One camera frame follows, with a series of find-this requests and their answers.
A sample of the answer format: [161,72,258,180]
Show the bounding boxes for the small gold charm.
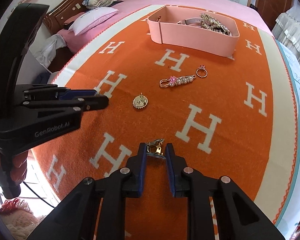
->
[146,139,165,159]

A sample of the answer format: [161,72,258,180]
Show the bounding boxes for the round gold pendant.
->
[133,93,148,109]

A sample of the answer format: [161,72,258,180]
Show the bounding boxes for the gold ring pink stone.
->
[196,65,208,79]

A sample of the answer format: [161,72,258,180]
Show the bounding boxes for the white smart band watch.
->
[178,17,202,27]

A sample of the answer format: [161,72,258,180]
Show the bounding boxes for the pink jewelry tray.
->
[147,5,240,57]

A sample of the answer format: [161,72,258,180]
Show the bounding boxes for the person's left hand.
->
[0,146,30,184]

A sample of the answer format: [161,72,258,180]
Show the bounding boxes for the wooden headboard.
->
[43,0,87,72]

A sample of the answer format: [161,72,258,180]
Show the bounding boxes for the white pillow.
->
[69,7,118,36]

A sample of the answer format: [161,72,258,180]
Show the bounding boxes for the orange H-pattern blanket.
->
[29,4,299,240]

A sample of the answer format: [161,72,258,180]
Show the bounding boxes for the folded beige clothes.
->
[82,0,115,10]

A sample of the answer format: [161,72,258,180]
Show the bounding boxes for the pink bed sheet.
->
[58,0,272,54]

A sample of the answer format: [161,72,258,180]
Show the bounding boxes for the white lace covered furniture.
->
[272,3,300,64]

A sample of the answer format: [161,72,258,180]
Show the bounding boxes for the black cable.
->
[22,181,56,209]

